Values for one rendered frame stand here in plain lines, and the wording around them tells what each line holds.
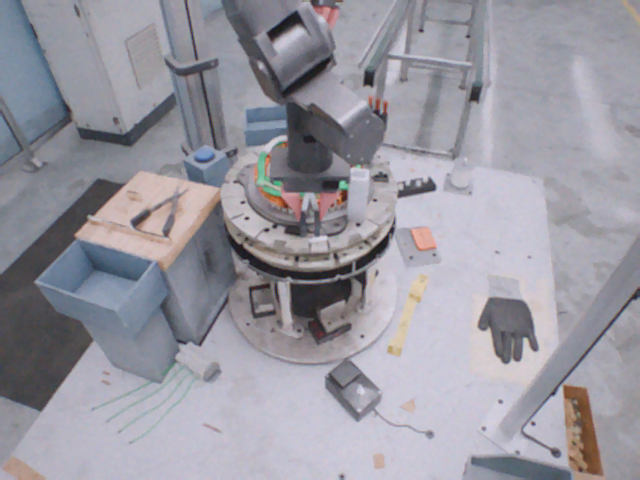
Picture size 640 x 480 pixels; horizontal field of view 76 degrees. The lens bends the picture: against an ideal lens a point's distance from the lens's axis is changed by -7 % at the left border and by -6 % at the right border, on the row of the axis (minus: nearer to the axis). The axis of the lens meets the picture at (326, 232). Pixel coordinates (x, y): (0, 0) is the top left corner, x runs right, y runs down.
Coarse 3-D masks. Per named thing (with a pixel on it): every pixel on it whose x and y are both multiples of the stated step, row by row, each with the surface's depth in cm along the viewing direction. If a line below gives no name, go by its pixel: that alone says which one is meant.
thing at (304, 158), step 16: (288, 128) 51; (288, 144) 53; (304, 144) 51; (320, 144) 51; (272, 160) 56; (288, 160) 55; (304, 160) 52; (320, 160) 53; (336, 160) 56; (272, 176) 53; (288, 176) 53; (304, 176) 53; (320, 176) 54; (336, 176) 54
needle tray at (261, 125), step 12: (252, 108) 105; (264, 108) 106; (276, 108) 106; (252, 120) 108; (264, 120) 108; (276, 120) 109; (252, 132) 98; (264, 132) 99; (276, 132) 99; (252, 144) 101; (264, 144) 101
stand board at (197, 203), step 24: (120, 192) 82; (144, 192) 82; (168, 192) 82; (192, 192) 82; (216, 192) 82; (96, 216) 77; (120, 216) 77; (192, 216) 77; (96, 240) 73; (120, 240) 73; (144, 240) 73; (168, 264) 72
